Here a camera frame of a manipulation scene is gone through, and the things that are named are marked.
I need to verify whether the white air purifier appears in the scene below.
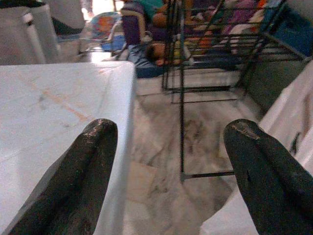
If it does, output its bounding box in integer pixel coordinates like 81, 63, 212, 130
0, 0, 61, 66

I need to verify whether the blue storage bin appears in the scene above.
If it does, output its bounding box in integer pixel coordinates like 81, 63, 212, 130
261, 4, 313, 57

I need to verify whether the colourful baby bouncer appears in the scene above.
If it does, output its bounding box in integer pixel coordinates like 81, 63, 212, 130
90, 11, 128, 52

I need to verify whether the purple white seat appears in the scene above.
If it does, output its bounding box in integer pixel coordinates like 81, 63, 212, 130
121, 2, 152, 46

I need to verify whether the white shirt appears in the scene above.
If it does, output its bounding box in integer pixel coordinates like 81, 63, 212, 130
199, 62, 313, 235

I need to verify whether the black metal drying rack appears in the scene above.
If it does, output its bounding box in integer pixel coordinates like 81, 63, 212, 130
161, 0, 311, 182

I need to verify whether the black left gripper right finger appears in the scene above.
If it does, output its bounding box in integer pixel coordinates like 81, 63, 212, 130
223, 118, 313, 235

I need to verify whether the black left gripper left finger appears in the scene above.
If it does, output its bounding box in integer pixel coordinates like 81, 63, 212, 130
8, 118, 118, 235

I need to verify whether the child lying down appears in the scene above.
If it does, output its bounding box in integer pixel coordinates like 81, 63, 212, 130
145, 41, 194, 67

